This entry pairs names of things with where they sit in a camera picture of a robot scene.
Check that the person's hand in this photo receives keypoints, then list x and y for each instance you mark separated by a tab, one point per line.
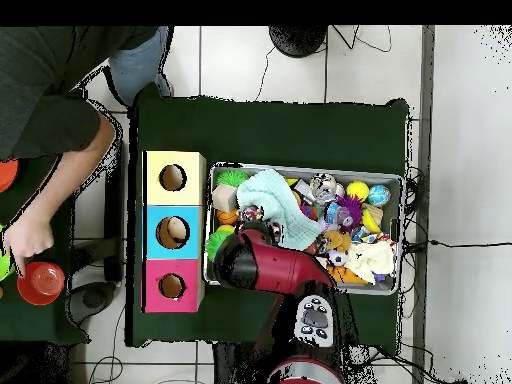
30	240

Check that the white cloth with colourful spots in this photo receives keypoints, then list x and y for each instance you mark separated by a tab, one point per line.
250	214
374	238

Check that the mint green waffle cloth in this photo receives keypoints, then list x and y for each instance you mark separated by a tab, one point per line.
276	204

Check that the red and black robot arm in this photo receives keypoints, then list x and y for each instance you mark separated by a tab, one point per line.
276	264

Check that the person's forearm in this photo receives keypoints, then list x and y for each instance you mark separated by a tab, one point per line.
68	176

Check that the wooden box with three holes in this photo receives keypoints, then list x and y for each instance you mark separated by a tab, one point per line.
168	196

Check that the shallow metal mesh bin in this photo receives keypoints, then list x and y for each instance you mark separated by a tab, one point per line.
376	178

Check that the bright green plastic dish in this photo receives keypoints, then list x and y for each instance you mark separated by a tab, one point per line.
4	264

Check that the red plastic bowl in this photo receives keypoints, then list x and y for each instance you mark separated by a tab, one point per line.
40	284

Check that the orange plastic dish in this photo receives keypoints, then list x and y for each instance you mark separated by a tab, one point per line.
7	176

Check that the dark green table cloth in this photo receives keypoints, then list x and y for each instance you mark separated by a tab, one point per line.
36	324
280	132

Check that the person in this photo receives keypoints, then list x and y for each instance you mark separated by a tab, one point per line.
40	80

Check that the green spiky rubber ball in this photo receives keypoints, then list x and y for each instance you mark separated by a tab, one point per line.
232	178
216	244

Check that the plain wooden cube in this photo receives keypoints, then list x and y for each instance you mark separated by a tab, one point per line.
224	198

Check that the purple spiky rubber ball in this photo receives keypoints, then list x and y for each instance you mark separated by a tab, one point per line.
350	210

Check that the yellow foam ball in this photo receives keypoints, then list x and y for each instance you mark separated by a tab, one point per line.
357	190

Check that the black round stand base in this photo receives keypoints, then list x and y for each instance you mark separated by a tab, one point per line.
298	40

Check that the cream waffle cloth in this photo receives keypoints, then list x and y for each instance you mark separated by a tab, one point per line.
370	260

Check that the light blue patterned ball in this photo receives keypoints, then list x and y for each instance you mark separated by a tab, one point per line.
378	195

